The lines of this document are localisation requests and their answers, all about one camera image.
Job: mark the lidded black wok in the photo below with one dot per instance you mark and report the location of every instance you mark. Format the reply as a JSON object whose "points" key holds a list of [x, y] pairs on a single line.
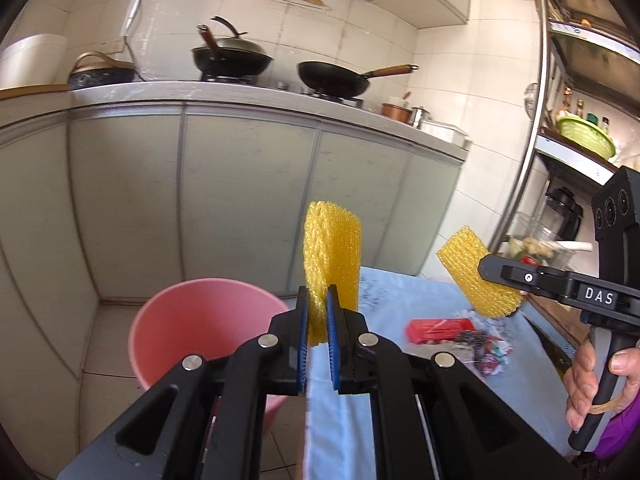
{"points": [[235, 60]]}

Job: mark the kitchen counter cabinet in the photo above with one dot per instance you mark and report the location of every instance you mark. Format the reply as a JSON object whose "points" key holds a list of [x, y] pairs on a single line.
{"points": [[250, 185]]}

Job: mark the steel wool scourer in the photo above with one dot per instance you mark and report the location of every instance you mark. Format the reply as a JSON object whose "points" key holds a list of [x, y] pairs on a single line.
{"points": [[472, 341]]}

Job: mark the yellow foam net red label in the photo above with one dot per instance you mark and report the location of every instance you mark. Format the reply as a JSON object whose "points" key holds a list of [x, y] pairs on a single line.
{"points": [[330, 245]]}

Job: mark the small sauce bottle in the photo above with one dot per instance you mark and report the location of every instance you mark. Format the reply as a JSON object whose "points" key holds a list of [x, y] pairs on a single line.
{"points": [[567, 102], [579, 107]]}

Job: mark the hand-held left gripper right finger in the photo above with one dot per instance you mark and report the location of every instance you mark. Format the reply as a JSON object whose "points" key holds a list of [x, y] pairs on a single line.
{"points": [[332, 350]]}

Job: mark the metal strainer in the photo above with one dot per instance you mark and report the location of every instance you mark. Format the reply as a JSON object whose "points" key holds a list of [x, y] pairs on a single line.
{"points": [[531, 100]]}

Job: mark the white rice cooker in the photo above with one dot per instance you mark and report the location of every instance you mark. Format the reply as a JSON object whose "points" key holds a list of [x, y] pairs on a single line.
{"points": [[30, 60]]}

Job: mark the gas stove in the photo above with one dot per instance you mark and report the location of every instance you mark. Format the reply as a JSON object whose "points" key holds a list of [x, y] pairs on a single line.
{"points": [[220, 79]]}

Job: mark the ginger root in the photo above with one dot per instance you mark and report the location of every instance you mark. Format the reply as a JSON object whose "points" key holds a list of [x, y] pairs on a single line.
{"points": [[532, 246]]}

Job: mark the red snack packet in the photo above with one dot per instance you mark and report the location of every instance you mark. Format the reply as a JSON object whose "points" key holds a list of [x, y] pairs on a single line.
{"points": [[495, 360]]}

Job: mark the clear plastic container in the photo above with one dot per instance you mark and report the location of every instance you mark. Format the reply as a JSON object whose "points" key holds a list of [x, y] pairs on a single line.
{"points": [[525, 225]]}

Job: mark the floral light blue tablecloth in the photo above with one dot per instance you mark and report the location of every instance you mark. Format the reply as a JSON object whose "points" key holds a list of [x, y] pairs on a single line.
{"points": [[525, 380]]}

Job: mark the black blender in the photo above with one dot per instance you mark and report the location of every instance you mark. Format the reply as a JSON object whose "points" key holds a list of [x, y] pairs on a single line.
{"points": [[562, 210]]}

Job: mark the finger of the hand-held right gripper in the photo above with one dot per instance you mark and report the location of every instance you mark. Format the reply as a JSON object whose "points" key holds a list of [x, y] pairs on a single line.
{"points": [[525, 277]]}

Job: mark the copper pot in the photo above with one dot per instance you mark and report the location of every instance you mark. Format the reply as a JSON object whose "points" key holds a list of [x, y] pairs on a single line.
{"points": [[396, 111]]}

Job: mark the metal storage rack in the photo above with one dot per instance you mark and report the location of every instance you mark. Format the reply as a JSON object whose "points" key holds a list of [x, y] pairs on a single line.
{"points": [[570, 157]]}

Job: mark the steel pot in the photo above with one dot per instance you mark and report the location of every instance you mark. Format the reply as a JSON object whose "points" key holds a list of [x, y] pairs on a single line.
{"points": [[421, 116]]}

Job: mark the pink plastic bin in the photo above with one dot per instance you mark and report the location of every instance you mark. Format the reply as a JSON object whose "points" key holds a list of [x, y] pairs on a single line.
{"points": [[200, 320]]}

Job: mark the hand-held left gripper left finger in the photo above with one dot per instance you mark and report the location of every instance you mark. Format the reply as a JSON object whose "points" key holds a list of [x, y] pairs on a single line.
{"points": [[302, 345]]}

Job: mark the person's right hand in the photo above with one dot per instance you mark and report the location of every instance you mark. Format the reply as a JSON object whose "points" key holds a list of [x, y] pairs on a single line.
{"points": [[580, 380]]}

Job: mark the red and white box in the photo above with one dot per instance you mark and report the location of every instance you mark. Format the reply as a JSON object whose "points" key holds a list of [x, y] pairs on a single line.
{"points": [[435, 330]]}

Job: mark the white rectangular container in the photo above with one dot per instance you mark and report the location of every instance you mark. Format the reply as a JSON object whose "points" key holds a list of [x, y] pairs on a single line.
{"points": [[445, 132]]}

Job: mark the wooden spoon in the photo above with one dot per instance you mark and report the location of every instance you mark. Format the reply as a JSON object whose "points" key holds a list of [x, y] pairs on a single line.
{"points": [[406, 97]]}

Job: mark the wooden board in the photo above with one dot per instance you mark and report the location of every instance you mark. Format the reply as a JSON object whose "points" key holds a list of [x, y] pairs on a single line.
{"points": [[30, 91]]}

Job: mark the green plastic basket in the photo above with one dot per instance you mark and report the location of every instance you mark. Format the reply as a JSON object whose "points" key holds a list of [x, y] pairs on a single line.
{"points": [[585, 137]]}

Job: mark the yellow foam fruit net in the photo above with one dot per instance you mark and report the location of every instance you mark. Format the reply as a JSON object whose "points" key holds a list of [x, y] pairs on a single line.
{"points": [[465, 270]]}

